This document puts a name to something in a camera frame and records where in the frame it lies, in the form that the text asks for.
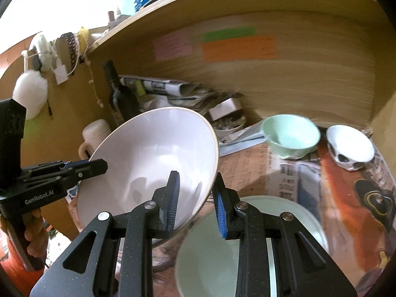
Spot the pale pink bowl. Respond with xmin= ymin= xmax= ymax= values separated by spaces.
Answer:
xmin=76 ymin=107 xmax=219 ymax=234

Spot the mint green plate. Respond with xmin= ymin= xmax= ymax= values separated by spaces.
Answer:
xmin=175 ymin=196 xmax=329 ymax=297

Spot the mint green bowl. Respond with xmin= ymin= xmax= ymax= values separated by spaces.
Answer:
xmin=261 ymin=114 xmax=321 ymax=160

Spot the white patterned small bowl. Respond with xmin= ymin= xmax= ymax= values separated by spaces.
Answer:
xmin=325 ymin=125 xmax=375 ymax=172

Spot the person's left hand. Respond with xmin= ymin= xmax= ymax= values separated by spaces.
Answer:
xmin=0 ymin=208 xmax=50 ymax=261

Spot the cream ceramic mug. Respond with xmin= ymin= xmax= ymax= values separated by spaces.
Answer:
xmin=78 ymin=119 xmax=111 ymax=160

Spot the grey folded paper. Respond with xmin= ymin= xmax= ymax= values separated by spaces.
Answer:
xmin=219 ymin=121 xmax=266 ymax=157

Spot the small bowl with marbles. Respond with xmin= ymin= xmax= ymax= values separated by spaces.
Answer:
xmin=213 ymin=116 xmax=246 ymax=138

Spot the dark glass bottle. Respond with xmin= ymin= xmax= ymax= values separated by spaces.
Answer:
xmin=102 ymin=60 xmax=140 ymax=126

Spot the white fluffy duster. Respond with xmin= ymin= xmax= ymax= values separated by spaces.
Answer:
xmin=12 ymin=70 xmax=48 ymax=120

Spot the white small box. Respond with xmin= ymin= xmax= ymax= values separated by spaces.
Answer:
xmin=209 ymin=98 xmax=242 ymax=121

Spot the stack of newspapers and books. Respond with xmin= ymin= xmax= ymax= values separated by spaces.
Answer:
xmin=119 ymin=74 xmax=216 ymax=112

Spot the newspaper shelf liner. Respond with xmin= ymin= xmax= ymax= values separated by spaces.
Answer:
xmin=154 ymin=135 xmax=396 ymax=295

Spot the pink sticky note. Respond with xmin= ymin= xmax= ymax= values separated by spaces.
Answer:
xmin=153 ymin=29 xmax=193 ymax=62

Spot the orange sticky note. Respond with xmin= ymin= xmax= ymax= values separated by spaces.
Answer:
xmin=202 ymin=36 xmax=276 ymax=63

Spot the green sticky note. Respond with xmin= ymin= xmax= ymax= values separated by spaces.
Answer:
xmin=202 ymin=27 xmax=256 ymax=43

